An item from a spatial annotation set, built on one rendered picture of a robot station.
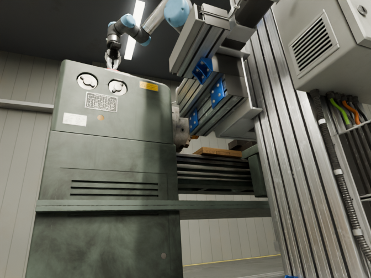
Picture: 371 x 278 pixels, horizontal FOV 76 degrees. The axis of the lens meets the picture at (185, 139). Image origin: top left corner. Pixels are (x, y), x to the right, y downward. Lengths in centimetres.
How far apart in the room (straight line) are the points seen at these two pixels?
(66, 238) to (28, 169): 336
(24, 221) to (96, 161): 317
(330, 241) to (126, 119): 97
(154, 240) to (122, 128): 55
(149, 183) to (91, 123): 39
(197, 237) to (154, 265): 340
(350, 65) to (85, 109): 104
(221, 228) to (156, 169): 364
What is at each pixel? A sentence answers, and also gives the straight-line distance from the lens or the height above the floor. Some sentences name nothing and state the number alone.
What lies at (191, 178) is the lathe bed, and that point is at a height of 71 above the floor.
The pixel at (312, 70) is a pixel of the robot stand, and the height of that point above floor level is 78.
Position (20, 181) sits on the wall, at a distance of 436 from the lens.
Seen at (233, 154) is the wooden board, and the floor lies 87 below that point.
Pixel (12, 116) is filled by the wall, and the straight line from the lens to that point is 477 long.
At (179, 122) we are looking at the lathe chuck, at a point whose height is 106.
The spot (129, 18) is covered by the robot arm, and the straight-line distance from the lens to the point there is 156.
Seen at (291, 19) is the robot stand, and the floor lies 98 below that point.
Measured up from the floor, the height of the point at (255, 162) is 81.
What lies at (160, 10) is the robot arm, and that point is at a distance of 160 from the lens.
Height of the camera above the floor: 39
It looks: 23 degrees up
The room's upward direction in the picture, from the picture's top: 4 degrees counter-clockwise
